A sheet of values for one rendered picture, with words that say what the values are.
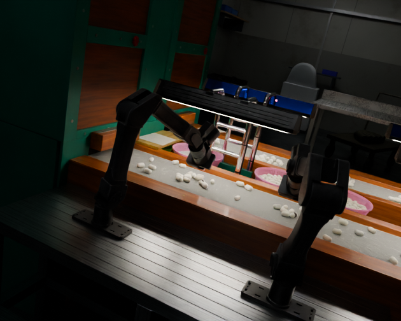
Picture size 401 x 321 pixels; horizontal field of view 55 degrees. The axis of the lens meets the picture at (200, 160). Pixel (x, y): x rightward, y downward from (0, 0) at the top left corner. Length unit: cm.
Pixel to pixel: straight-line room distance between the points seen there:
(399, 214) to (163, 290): 128
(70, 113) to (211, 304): 86
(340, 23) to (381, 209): 699
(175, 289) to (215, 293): 11
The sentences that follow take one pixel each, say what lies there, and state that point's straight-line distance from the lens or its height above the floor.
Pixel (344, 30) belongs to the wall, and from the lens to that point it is 872.
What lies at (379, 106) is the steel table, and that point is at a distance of 472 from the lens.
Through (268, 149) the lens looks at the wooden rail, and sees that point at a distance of 234.
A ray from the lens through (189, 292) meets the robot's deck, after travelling 107.
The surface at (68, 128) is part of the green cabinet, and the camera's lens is 152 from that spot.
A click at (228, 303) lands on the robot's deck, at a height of 67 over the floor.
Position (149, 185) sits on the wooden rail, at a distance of 142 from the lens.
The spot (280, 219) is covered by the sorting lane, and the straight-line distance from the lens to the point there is 146.
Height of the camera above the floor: 131
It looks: 17 degrees down
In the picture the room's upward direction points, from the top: 12 degrees clockwise
